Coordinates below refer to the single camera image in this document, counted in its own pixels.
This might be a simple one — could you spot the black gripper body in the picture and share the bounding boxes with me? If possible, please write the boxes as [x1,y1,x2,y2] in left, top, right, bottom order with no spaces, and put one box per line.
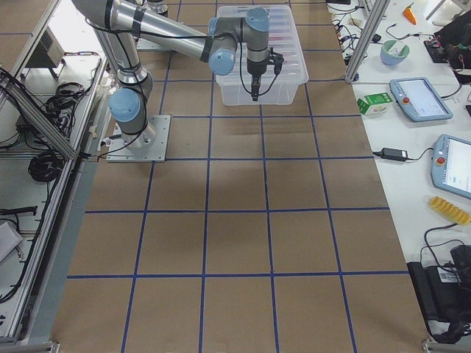
[247,59,267,78]

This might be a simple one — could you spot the orange toy carrot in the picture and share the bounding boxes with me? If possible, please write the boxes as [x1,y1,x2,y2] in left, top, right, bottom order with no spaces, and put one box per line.
[402,3,417,26]

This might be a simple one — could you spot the aluminium frame post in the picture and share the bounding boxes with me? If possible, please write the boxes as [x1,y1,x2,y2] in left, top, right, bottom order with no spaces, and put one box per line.
[344,0,390,84]

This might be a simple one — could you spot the yellow toy corn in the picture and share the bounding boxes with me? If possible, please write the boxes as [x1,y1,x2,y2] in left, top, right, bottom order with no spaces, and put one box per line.
[428,196,470,226]

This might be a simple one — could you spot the clear plastic storage box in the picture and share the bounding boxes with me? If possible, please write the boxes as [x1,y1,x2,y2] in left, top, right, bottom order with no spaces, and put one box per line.
[210,6,297,106]

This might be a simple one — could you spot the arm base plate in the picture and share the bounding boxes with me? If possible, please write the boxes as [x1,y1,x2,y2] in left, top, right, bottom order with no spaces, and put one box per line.
[136,38,171,51]
[105,115,171,163]

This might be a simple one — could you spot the near teach pendant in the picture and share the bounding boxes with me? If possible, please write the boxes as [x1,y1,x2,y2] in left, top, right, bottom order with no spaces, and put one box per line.
[431,135,471,199]

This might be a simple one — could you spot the far teach pendant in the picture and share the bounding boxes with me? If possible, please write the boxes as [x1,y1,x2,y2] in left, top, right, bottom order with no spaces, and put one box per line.
[389,77,453,122]

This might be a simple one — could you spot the green blue bowl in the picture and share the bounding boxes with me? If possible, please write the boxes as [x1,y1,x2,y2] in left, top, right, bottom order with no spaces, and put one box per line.
[380,40,410,65]

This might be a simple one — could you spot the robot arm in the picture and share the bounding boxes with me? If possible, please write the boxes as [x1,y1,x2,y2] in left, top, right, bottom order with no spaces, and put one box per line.
[74,1,262,159]

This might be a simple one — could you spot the black power adapter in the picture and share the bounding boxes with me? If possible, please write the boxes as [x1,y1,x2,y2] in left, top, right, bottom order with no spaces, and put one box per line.
[380,147,408,162]

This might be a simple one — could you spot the teach pendant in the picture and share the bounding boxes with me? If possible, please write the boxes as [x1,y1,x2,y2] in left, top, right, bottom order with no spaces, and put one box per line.
[389,77,453,122]
[431,135,471,199]

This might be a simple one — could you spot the green milk carton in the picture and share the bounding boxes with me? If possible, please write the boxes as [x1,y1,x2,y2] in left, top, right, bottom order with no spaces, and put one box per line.
[357,92,393,115]

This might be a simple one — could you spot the clear plastic box lid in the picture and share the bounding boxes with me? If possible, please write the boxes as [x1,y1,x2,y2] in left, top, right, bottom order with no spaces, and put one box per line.
[216,4,308,90]

